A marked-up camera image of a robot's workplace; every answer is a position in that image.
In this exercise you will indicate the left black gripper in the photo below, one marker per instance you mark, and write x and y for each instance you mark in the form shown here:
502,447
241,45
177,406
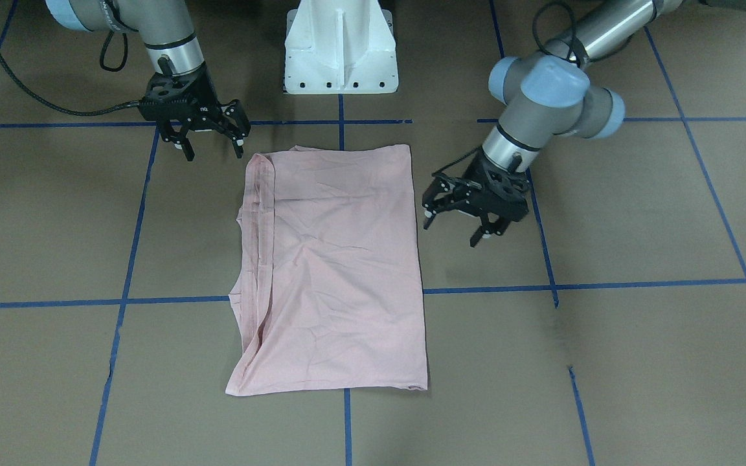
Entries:
465,191

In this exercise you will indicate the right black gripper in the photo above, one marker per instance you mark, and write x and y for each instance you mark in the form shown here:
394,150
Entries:
205,114

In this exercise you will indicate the pink Snoopy t-shirt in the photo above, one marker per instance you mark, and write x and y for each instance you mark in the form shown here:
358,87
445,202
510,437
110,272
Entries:
329,294

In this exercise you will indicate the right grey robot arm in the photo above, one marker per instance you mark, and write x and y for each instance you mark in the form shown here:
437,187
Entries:
165,27

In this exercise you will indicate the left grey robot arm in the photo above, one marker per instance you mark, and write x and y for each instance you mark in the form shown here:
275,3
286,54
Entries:
546,94

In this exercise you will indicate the brown paper table cover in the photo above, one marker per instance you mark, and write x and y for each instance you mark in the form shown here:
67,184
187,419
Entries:
607,328

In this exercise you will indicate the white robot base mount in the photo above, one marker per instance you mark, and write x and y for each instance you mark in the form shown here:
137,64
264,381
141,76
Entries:
340,47

